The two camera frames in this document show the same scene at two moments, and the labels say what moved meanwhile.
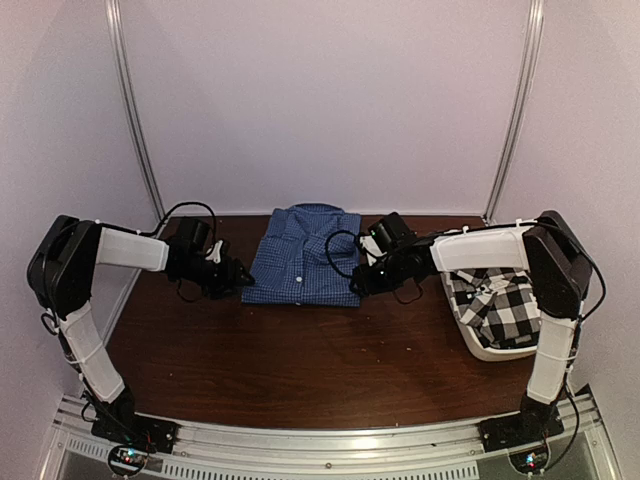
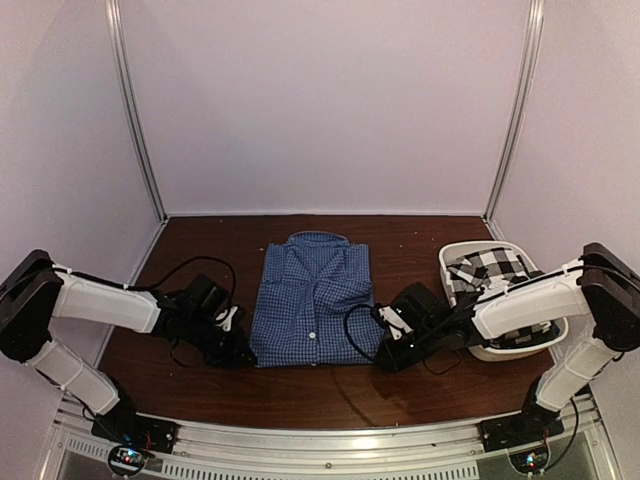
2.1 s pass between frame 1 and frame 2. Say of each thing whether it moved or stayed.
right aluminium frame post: stayed
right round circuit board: stayed
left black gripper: moved
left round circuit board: stayed
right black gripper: moved
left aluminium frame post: stayed
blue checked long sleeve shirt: moved
